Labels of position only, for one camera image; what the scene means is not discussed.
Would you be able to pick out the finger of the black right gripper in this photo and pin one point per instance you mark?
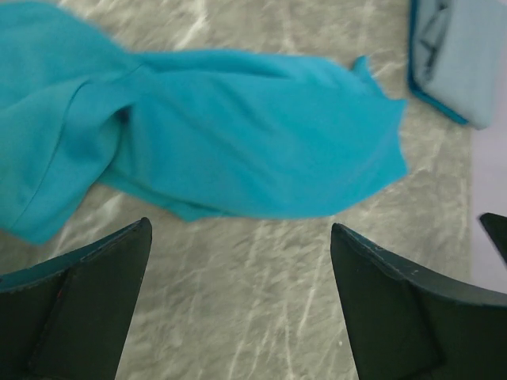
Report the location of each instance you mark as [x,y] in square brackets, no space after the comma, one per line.
[496,228]

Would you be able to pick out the folded light blue t shirt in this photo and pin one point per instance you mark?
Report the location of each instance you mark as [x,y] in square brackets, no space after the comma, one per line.
[469,60]

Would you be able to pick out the folded teal t shirt underneath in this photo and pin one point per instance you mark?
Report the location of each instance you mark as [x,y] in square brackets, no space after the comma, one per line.
[427,29]

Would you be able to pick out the turquoise t shirt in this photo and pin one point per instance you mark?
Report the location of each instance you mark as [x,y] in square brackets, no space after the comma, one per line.
[198,133]

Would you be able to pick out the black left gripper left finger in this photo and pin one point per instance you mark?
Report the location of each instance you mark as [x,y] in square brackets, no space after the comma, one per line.
[68,317]

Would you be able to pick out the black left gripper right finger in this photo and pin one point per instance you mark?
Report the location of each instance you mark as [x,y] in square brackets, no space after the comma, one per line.
[405,321]

